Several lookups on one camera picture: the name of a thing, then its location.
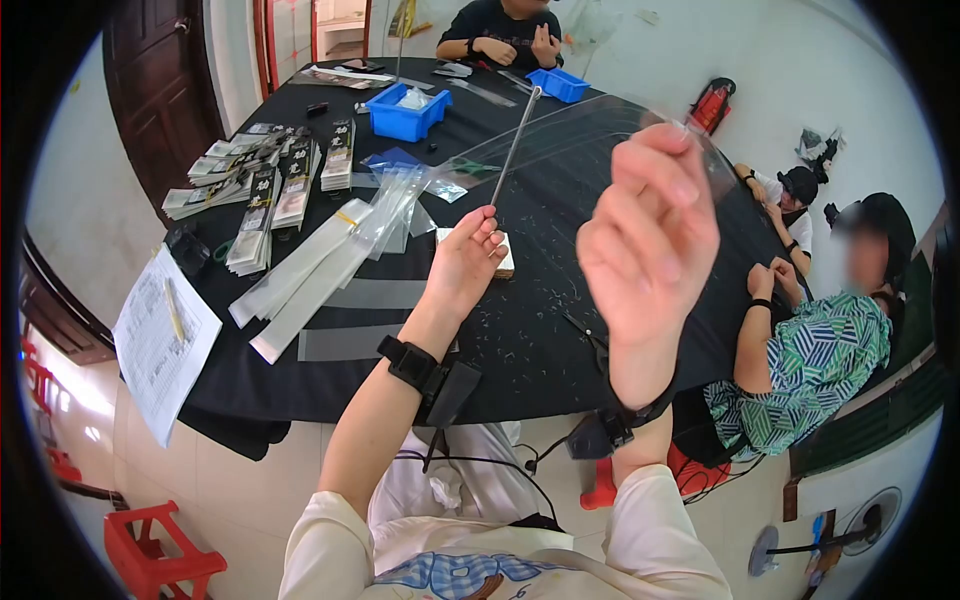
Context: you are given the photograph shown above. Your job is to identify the person's left hand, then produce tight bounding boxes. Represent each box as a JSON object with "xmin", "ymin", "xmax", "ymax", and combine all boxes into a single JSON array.
[{"xmin": 396, "ymin": 206, "xmax": 511, "ymax": 354}]

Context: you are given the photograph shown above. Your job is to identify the person's right hand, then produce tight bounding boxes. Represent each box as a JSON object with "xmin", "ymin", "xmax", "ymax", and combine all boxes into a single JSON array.
[{"xmin": 576, "ymin": 122, "xmax": 723, "ymax": 410}]

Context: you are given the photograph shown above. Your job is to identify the person's right fingers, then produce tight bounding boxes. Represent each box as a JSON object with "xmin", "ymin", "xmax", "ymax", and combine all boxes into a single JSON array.
[{"xmin": 577, "ymin": 122, "xmax": 723, "ymax": 301}]

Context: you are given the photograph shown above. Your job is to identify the person's left fingers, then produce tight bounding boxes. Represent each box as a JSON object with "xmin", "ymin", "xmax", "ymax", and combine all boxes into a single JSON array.
[{"xmin": 450, "ymin": 206, "xmax": 511, "ymax": 265}]

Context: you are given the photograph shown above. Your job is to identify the thin metal rod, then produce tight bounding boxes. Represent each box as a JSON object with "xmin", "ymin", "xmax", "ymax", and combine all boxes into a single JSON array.
[{"xmin": 489, "ymin": 86, "xmax": 543, "ymax": 210}]

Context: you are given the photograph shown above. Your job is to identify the long transparent film sleeve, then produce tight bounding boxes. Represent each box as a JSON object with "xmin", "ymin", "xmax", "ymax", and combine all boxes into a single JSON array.
[{"xmin": 431, "ymin": 93, "xmax": 740, "ymax": 204}]

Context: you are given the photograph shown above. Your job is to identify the wooden block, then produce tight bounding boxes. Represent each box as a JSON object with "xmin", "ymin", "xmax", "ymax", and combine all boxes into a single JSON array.
[{"xmin": 436, "ymin": 227, "xmax": 517, "ymax": 280}]

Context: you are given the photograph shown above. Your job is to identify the red fire extinguisher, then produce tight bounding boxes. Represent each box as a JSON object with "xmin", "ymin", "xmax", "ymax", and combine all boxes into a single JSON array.
[{"xmin": 686, "ymin": 77, "xmax": 738, "ymax": 136}]

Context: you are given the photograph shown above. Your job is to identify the black table cloth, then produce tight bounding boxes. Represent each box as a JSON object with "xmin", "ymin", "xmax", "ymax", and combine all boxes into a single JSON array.
[{"xmin": 166, "ymin": 57, "xmax": 815, "ymax": 461}]

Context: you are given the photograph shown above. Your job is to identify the large blue plastic bin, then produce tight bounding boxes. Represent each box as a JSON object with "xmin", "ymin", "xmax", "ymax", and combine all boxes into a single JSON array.
[{"xmin": 365, "ymin": 82, "xmax": 453, "ymax": 144}]

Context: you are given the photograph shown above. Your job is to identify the small blue plastic bin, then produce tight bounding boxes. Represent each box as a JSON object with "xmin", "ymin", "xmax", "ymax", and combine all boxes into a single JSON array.
[{"xmin": 525, "ymin": 67, "xmax": 592, "ymax": 104}]

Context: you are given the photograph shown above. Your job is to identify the black wrist band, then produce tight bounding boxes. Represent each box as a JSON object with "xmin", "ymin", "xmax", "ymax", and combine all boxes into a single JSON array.
[
  {"xmin": 376, "ymin": 335, "xmax": 483, "ymax": 430},
  {"xmin": 564, "ymin": 363, "xmax": 680, "ymax": 461}
]

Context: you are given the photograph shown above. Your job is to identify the black scissors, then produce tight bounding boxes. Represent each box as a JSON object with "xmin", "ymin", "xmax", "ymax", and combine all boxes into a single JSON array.
[{"xmin": 561, "ymin": 311, "xmax": 610, "ymax": 376}]

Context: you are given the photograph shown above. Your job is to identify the pile of clear plastic sleeves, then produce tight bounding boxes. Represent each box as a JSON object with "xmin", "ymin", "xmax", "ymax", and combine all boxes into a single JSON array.
[{"xmin": 228, "ymin": 148, "xmax": 470, "ymax": 366}]

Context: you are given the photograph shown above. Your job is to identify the pile of printed packet stacks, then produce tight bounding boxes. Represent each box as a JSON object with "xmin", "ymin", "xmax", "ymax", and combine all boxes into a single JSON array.
[{"xmin": 161, "ymin": 120, "xmax": 357, "ymax": 277}]

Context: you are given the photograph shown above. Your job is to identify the person's legs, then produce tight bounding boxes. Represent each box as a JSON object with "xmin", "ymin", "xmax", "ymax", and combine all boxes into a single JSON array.
[{"xmin": 366, "ymin": 420, "xmax": 560, "ymax": 530}]

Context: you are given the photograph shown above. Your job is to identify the red plastic stool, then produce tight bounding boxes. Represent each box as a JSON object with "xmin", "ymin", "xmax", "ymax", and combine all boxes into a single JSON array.
[
  {"xmin": 103, "ymin": 501, "xmax": 228, "ymax": 600},
  {"xmin": 579, "ymin": 442, "xmax": 732, "ymax": 511}
]

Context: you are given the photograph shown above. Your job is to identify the black box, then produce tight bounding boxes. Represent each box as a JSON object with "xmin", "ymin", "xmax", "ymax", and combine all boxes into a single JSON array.
[{"xmin": 165, "ymin": 225, "xmax": 211, "ymax": 277}]

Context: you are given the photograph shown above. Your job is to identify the yellow pen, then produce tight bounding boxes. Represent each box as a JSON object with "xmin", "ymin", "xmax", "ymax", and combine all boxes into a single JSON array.
[{"xmin": 163, "ymin": 277, "xmax": 186, "ymax": 345}]

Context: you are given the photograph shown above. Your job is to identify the person's body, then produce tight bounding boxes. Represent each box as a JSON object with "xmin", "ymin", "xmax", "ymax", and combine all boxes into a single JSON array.
[{"xmin": 277, "ymin": 463, "xmax": 732, "ymax": 600}]

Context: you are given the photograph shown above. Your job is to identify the printed paper sheet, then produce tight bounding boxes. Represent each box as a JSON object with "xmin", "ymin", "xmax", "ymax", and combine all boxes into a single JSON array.
[{"xmin": 112, "ymin": 243, "xmax": 224, "ymax": 449}]

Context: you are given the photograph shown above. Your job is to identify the dark brown door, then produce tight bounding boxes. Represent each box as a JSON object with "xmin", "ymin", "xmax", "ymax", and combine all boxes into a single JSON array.
[{"xmin": 102, "ymin": 0, "xmax": 226, "ymax": 219}]

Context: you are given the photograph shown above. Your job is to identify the standing fan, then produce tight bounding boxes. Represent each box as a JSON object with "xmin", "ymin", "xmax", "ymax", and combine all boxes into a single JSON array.
[{"xmin": 747, "ymin": 486, "xmax": 903, "ymax": 579}]

